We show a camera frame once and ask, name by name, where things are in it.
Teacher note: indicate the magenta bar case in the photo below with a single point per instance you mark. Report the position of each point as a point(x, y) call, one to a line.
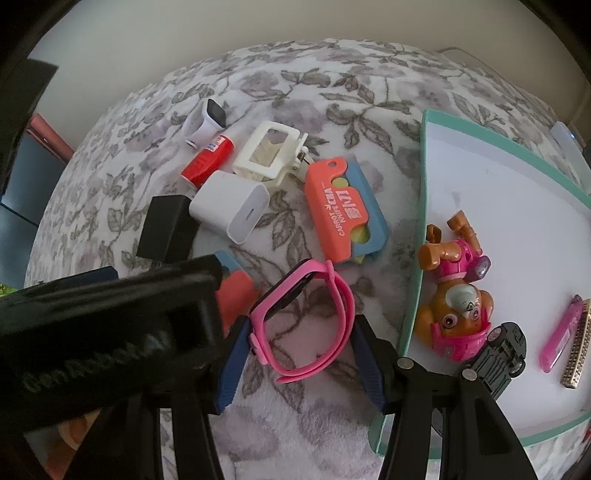
point(558, 341)

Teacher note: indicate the brown pink toy dog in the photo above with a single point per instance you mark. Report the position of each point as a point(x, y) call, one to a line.
point(455, 304)

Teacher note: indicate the white power strip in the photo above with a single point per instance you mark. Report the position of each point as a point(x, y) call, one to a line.
point(570, 147)

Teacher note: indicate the gold black patterned box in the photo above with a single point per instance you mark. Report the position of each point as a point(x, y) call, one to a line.
point(577, 350)

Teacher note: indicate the person's left hand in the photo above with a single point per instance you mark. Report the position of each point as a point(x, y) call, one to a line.
point(78, 429)

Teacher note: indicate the orange blue printed toy knife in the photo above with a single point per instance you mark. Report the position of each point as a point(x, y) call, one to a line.
point(332, 207)

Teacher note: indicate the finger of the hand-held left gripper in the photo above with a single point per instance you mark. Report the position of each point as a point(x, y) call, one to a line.
point(184, 281)
point(87, 276)

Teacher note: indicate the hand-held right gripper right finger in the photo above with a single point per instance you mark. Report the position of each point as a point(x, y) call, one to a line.
point(369, 364)

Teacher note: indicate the teal shallow box tray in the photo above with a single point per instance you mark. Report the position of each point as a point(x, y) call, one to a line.
point(508, 221)

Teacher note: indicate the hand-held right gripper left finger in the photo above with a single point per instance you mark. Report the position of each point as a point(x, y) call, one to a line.
point(233, 364)

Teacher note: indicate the pink curved bar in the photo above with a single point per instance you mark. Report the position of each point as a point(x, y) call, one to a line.
point(51, 134)

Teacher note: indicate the white charger adapter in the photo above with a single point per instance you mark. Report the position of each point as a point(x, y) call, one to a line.
point(221, 203)

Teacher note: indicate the pink smartwatch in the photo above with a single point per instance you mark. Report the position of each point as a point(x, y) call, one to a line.
point(344, 300)

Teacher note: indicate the black toy car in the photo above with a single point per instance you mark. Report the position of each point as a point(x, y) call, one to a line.
point(501, 357)

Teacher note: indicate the white plastic frame bracket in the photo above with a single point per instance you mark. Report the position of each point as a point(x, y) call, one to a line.
point(244, 164)

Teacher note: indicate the dark blue panel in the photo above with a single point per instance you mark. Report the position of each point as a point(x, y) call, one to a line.
point(18, 184)

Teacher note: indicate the red lip balm tube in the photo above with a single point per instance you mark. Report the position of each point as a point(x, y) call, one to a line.
point(207, 161)

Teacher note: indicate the coral toy knife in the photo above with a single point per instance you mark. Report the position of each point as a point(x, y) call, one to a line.
point(235, 290)

